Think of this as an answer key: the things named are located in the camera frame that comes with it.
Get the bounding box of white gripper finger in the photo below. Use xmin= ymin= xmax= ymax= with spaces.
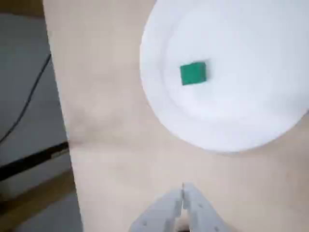
xmin=129 ymin=188 xmax=184 ymax=232
xmin=181 ymin=181 xmax=230 ymax=232

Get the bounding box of brown wooden board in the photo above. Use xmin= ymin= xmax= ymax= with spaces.
xmin=0 ymin=172 xmax=78 ymax=232

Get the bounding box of green cube block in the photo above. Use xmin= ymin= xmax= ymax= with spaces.
xmin=180 ymin=61 xmax=208 ymax=86

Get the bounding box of white paper plate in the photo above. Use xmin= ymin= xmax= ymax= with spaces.
xmin=139 ymin=0 xmax=309 ymax=153

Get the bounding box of black floor bar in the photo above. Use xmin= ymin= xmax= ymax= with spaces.
xmin=0 ymin=142 xmax=70 ymax=181

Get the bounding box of thin black floor cable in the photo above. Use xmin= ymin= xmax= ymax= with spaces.
xmin=0 ymin=53 xmax=52 ymax=144

